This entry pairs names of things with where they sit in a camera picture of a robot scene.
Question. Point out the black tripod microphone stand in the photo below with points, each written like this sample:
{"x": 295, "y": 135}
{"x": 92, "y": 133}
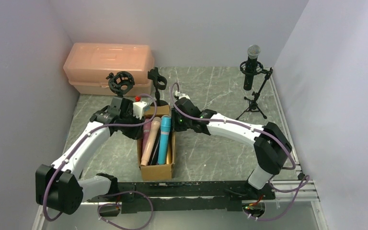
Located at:
{"x": 253, "y": 103}

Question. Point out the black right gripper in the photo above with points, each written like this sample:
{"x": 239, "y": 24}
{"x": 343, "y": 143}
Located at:
{"x": 176, "y": 117}

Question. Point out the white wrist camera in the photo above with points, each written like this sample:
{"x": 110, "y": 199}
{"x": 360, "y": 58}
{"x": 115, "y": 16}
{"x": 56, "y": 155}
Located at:
{"x": 178, "y": 95}
{"x": 139, "y": 107}

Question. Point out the black microphone silver grille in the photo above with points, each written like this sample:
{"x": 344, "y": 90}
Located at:
{"x": 251, "y": 66}

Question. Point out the shock mount desk stand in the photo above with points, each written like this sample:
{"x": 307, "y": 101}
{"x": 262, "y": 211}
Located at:
{"x": 120, "y": 83}

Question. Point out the beige toy microphone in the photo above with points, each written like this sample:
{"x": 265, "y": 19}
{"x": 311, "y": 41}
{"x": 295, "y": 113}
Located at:
{"x": 155, "y": 126}

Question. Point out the brown cardboard box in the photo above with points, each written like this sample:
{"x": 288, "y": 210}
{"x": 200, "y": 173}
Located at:
{"x": 157, "y": 172}

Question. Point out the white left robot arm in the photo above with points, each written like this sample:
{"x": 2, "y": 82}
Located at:
{"x": 58, "y": 185}

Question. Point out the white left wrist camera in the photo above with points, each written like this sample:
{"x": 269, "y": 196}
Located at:
{"x": 139, "y": 107}

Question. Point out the blue toy microphone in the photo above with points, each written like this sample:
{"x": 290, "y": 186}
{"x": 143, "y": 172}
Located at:
{"x": 166, "y": 122}

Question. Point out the black microphone grey grille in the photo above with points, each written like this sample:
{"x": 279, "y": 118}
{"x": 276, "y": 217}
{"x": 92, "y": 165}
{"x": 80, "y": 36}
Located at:
{"x": 154, "y": 155}

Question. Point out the clip mount desk stand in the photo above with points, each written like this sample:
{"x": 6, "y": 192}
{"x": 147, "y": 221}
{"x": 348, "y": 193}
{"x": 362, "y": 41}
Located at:
{"x": 159, "y": 83}

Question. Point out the orange plastic storage box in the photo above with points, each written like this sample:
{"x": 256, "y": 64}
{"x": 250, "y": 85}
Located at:
{"x": 88, "y": 65}

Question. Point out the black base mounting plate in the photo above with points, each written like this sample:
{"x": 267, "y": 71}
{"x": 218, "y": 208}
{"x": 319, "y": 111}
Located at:
{"x": 180, "y": 196}

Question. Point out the gold microphone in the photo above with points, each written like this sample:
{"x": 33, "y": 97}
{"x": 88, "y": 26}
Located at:
{"x": 169, "y": 156}

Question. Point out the pink toy microphone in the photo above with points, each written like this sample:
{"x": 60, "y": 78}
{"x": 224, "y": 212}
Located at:
{"x": 146, "y": 130}

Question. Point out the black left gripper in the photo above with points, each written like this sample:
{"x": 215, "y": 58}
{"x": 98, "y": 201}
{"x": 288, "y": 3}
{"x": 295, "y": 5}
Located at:
{"x": 118, "y": 102}

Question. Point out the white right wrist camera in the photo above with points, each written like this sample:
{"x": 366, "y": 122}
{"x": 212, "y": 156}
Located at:
{"x": 178, "y": 95}

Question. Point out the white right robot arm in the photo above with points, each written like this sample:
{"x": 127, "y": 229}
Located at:
{"x": 271, "y": 147}

